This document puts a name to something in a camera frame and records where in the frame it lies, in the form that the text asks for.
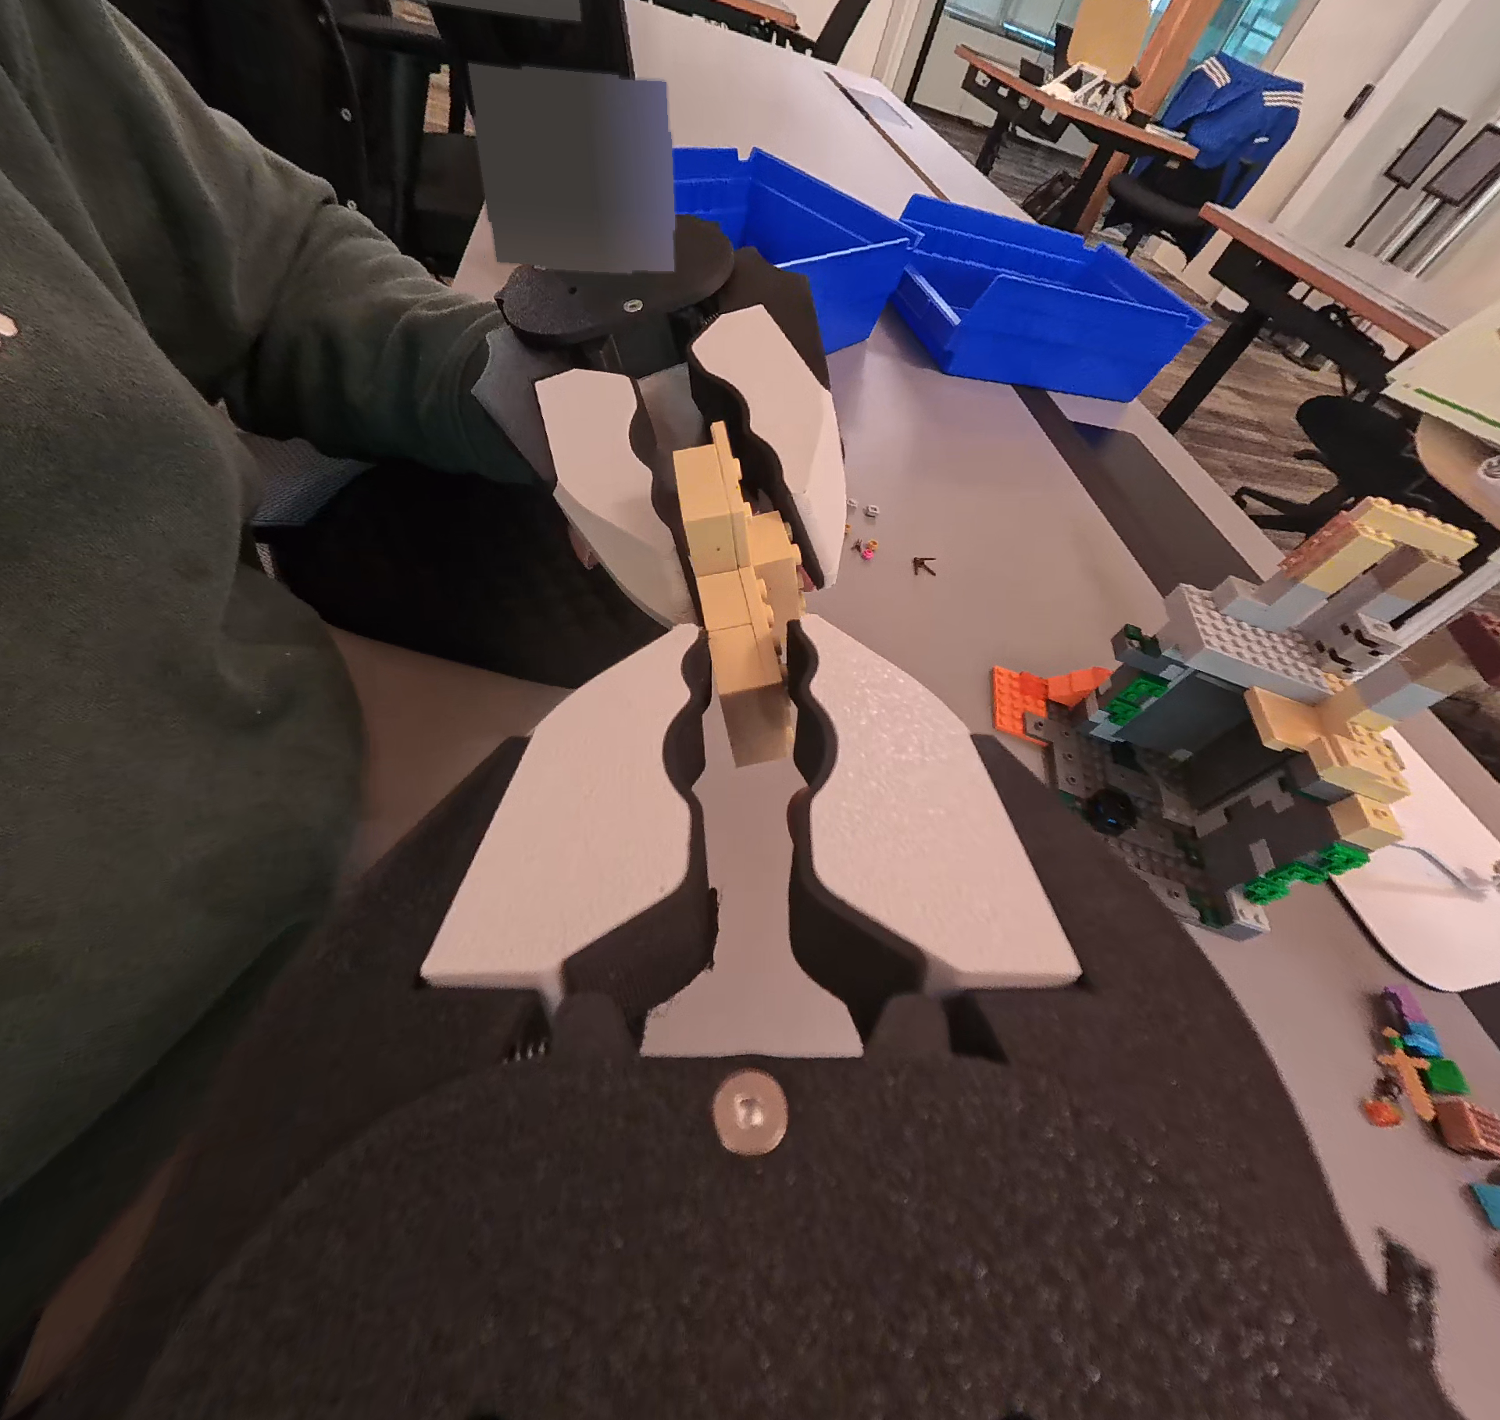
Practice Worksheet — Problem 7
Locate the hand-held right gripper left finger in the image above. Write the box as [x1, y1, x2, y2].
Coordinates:
[419, 621, 714, 992]

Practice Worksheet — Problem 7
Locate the blue plastic bin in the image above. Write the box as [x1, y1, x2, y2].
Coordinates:
[894, 194, 1211, 403]
[671, 145, 925, 346]

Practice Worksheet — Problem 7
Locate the grey brick castle model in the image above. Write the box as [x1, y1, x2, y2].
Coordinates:
[990, 493, 1500, 938]

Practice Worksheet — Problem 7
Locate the black office chair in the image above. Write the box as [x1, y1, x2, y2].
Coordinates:
[1237, 393, 1448, 533]
[1108, 160, 1226, 261]
[812, 0, 895, 65]

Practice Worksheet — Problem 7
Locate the tan brick plate assembly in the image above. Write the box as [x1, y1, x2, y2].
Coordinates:
[671, 421, 810, 766]

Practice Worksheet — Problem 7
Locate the blue jacket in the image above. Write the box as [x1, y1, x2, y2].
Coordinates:
[1160, 52, 1306, 173]

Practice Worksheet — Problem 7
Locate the white book stand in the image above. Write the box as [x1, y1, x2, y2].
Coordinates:
[1337, 423, 1500, 992]

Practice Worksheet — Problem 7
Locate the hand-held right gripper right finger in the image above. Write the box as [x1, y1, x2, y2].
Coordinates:
[786, 621, 1085, 989]

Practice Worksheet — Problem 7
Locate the instruction booklet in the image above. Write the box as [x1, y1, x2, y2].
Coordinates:
[1383, 330, 1500, 443]

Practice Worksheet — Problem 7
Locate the wooden desk with black legs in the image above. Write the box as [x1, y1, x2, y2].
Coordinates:
[1201, 200, 1455, 428]
[956, 42, 1199, 228]

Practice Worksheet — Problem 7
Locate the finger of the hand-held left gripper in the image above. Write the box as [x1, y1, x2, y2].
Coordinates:
[534, 367, 707, 626]
[689, 302, 851, 591]

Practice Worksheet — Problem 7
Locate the framed wall picture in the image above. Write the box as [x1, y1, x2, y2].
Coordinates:
[1424, 124, 1500, 207]
[1386, 107, 1466, 184]

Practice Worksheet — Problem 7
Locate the pile of colourful toy figures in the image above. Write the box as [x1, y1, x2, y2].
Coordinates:
[1360, 979, 1500, 1233]

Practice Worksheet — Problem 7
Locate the person's left forearm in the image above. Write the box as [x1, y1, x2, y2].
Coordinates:
[211, 142, 558, 485]

